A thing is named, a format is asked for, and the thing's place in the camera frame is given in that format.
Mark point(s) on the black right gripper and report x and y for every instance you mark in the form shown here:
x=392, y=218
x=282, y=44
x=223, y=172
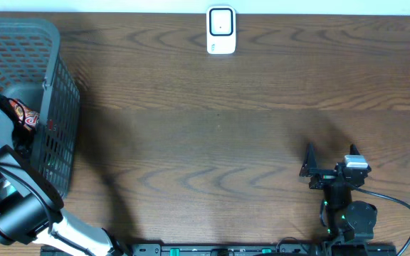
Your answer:
x=324, y=176

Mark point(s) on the orange chocolate bar wrapper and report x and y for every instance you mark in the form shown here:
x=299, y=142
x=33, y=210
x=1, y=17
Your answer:
x=27, y=117

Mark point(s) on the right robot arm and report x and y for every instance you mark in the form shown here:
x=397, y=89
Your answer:
x=349, y=223

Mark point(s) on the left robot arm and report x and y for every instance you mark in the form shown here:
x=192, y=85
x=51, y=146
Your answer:
x=31, y=209

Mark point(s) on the grey plastic mesh basket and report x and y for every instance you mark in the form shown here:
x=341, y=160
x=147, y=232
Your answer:
x=32, y=71

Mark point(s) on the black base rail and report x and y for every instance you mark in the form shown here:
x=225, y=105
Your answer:
x=288, y=248

